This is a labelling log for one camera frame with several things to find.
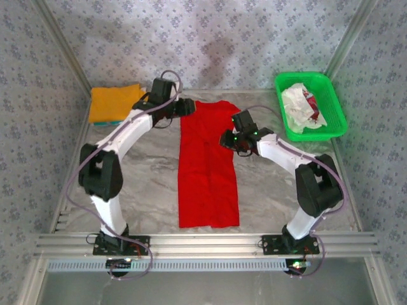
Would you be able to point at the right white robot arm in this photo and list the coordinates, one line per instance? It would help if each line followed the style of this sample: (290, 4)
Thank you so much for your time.
(318, 187)

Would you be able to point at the plain white t-shirt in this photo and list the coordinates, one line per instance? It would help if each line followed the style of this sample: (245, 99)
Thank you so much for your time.
(291, 101)

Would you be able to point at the folded yellow t-shirt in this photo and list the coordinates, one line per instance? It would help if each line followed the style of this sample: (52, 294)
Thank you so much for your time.
(109, 103)

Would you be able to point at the folded teal t-shirt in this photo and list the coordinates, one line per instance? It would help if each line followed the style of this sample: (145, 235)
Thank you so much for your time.
(106, 123)

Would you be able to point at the white t-shirt with red print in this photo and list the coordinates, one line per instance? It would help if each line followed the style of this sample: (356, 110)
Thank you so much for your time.
(311, 101)

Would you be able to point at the green plastic basket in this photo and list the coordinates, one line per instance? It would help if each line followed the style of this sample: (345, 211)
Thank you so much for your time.
(332, 105)

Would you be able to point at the black controller board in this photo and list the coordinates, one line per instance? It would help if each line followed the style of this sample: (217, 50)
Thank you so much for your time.
(297, 266)
(119, 265)

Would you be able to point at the right black wrist camera box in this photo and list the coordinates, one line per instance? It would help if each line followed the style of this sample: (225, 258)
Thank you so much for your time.
(244, 121)

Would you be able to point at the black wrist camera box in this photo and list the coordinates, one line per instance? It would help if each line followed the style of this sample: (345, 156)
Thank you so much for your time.
(162, 89)
(244, 121)

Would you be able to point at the left black wrist camera box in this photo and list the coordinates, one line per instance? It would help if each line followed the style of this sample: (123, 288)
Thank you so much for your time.
(162, 89)

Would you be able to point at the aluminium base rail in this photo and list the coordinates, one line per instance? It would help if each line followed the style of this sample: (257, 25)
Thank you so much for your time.
(206, 246)

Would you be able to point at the aluminium frame post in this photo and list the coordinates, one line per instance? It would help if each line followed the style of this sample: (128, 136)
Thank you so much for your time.
(349, 38)
(60, 44)

